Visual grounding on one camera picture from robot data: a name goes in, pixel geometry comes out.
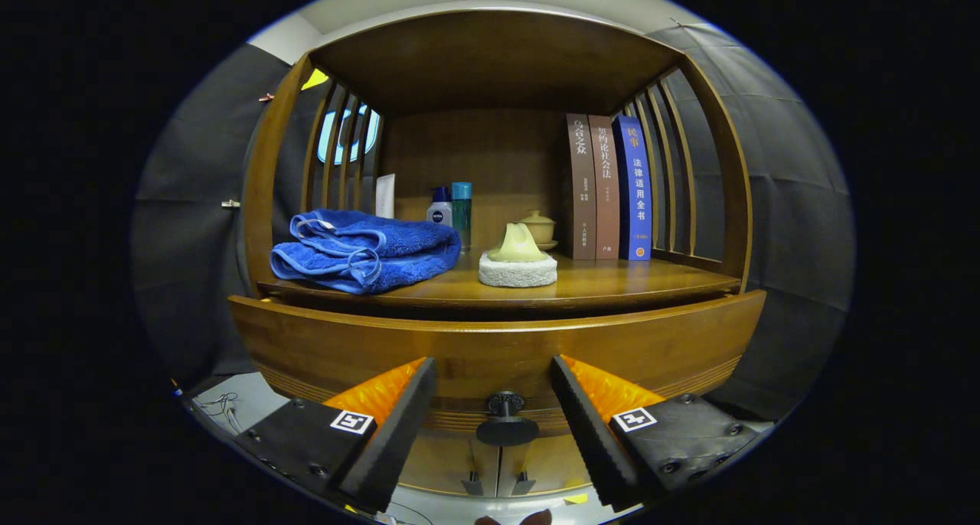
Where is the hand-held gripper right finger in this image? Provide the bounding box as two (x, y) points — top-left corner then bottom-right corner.
(550, 354), (760, 512)

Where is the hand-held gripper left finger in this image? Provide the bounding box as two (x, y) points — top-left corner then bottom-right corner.
(230, 357), (439, 514)

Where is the wooden drawer with black knob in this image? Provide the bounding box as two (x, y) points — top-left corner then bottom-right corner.
(228, 289), (766, 447)

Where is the wooden cabinet door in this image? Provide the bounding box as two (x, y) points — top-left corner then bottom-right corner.
(398, 432), (500, 497)
(501, 433), (590, 497)

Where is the wooden countertop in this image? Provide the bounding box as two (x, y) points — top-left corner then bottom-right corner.
(256, 249), (742, 311)

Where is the brown wooden cabinet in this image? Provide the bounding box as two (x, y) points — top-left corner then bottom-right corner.
(241, 8), (755, 503)

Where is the folded blue towel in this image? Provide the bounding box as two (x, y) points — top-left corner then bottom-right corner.
(269, 208), (462, 295)

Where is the beige lidded teacup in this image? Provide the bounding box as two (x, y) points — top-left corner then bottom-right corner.
(518, 210), (558, 251)

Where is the teal clear bottle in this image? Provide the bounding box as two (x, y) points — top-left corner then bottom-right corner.
(451, 181), (473, 253)

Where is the white bottle with blue cap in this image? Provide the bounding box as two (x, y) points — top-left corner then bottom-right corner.
(426, 186), (454, 227)

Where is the reddish brown book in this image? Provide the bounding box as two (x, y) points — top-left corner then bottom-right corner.
(588, 115), (621, 261)

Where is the blue book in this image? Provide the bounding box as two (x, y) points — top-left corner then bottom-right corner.
(612, 115), (654, 262)

